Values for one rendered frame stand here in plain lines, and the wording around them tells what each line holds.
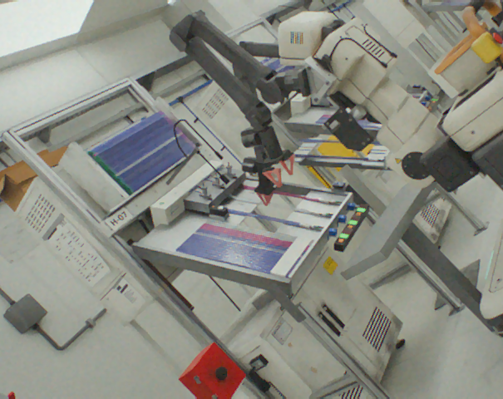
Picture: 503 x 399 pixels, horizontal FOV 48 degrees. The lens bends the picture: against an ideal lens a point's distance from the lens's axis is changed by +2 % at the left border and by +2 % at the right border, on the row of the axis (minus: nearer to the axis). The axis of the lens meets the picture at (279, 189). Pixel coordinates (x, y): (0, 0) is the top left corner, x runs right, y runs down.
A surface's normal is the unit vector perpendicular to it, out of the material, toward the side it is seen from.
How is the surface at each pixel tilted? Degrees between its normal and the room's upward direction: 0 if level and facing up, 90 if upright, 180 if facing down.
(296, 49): 90
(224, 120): 90
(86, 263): 93
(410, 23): 90
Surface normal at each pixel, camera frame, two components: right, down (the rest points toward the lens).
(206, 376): 0.58, -0.52
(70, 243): -0.44, 0.43
